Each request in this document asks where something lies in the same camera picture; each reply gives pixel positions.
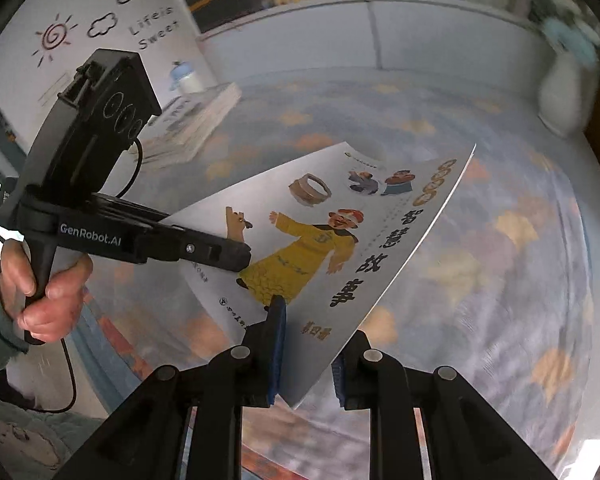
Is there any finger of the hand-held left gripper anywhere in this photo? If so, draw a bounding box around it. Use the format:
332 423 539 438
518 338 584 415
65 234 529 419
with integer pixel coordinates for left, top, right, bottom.
135 224 254 276

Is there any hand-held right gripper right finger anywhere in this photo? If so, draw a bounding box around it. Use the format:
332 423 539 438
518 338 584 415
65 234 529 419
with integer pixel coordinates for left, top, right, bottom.
331 330 558 480

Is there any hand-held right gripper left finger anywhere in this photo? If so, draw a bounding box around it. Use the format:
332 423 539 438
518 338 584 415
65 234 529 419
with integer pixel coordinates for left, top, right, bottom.
52 294 288 480

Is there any stack of white-edged books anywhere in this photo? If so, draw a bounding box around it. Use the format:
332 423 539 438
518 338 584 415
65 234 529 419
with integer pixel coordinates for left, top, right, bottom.
136 81 244 169

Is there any white book yellow-robed figure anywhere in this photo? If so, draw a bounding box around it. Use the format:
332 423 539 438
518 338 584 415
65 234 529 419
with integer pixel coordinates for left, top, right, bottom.
157 142 477 409

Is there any person's left hand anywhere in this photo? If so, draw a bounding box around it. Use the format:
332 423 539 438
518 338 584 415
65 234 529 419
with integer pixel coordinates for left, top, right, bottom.
0 240 95 344

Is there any white bottle with blue cap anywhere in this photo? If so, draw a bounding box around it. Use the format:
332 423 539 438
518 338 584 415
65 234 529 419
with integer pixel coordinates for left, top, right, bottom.
169 59 207 96

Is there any grey cloud-pattern table mat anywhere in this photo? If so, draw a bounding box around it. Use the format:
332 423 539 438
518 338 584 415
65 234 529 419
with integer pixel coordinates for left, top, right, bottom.
74 76 600 480

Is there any pale printed blanket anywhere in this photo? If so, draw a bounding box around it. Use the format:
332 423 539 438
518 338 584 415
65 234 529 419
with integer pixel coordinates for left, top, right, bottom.
0 389 102 480

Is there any white bookshelf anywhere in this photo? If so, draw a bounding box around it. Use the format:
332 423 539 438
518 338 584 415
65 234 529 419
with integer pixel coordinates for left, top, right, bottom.
172 0 581 93

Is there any white vase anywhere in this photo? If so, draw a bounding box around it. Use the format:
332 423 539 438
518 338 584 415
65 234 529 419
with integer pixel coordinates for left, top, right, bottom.
536 51 600 139

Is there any sun wall decal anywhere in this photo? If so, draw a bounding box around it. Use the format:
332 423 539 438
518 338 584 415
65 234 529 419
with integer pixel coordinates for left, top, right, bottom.
31 11 79 69

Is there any lettering wall decal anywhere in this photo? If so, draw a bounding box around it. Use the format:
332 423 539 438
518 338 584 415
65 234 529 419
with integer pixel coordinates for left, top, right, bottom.
128 4 182 53

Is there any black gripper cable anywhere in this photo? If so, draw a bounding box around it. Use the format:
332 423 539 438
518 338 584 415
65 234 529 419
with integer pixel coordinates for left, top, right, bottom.
0 136 144 415

